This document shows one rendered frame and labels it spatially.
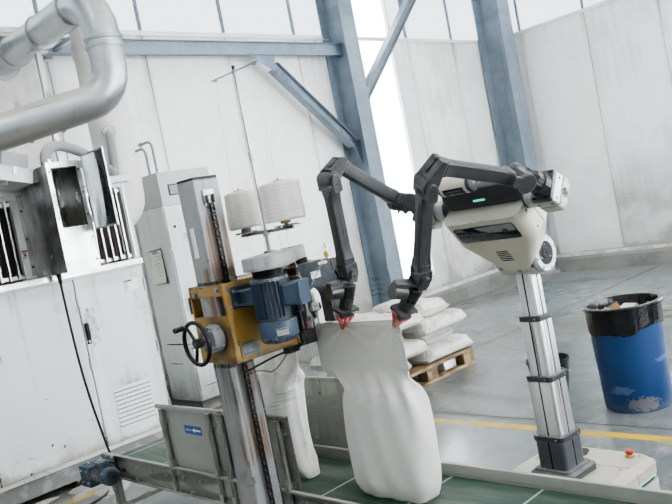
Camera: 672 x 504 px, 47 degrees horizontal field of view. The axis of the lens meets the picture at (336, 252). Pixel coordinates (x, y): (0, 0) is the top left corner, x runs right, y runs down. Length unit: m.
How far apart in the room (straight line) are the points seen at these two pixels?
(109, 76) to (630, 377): 3.83
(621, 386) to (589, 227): 6.72
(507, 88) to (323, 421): 8.45
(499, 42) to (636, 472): 9.01
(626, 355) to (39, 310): 3.78
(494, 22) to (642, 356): 7.74
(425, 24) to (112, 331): 6.82
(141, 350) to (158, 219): 1.51
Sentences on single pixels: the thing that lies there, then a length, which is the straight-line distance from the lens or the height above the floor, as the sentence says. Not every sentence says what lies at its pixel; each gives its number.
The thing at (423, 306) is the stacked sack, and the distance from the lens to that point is 6.52.
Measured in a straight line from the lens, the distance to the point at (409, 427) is 2.95.
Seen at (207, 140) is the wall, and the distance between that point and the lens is 7.99.
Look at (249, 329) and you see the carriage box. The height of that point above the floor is 1.14.
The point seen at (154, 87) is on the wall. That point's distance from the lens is 7.80.
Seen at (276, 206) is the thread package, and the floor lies 1.59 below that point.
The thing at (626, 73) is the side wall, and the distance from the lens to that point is 11.12.
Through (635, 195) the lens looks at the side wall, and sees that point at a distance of 11.16.
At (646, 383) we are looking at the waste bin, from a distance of 4.95.
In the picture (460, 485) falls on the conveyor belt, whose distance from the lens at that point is 3.17.
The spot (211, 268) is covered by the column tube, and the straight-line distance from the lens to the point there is 2.99.
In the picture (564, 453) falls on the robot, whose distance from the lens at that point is 3.38.
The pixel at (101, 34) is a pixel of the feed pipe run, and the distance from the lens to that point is 5.51.
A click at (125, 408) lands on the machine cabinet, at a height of 0.42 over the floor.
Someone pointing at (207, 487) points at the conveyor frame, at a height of 0.34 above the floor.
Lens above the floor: 1.53
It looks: 3 degrees down
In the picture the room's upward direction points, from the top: 11 degrees counter-clockwise
